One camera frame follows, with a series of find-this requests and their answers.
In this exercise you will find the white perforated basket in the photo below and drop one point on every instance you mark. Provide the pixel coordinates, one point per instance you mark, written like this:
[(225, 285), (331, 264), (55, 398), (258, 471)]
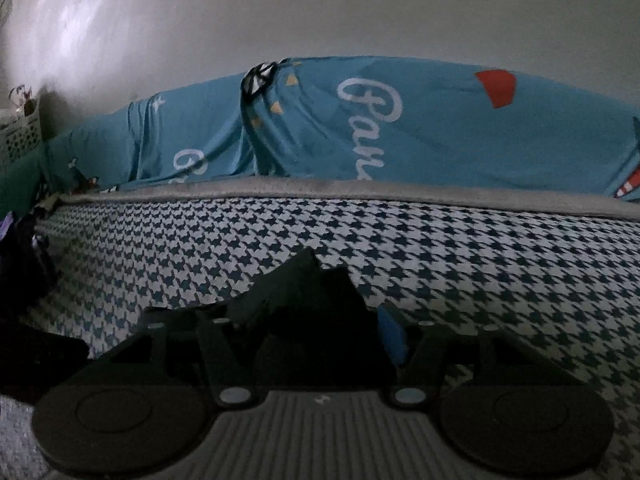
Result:
[(20, 135)]

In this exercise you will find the dark garment with ribbed cuff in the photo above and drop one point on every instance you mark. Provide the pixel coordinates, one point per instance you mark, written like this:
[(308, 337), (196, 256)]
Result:
[(27, 265)]

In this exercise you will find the dark teal cloth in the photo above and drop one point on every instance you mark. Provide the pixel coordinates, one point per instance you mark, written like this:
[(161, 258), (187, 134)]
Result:
[(22, 185)]

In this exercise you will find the blue printed bed sheet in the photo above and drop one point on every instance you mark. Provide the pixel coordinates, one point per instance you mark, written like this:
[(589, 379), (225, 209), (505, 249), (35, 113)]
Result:
[(450, 135)]

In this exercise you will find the houndstooth blanket with grey edge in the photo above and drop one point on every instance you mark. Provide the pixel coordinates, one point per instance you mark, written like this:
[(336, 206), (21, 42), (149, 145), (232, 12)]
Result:
[(425, 250)]

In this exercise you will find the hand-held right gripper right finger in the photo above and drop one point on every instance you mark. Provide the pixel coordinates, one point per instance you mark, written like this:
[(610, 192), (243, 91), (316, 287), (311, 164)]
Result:
[(392, 335)]

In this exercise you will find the black garment with red print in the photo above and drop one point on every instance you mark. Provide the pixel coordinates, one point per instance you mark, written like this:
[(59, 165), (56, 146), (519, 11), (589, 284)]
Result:
[(310, 310)]

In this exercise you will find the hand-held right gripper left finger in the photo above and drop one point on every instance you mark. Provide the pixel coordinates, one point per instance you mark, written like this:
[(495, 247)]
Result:
[(225, 360)]

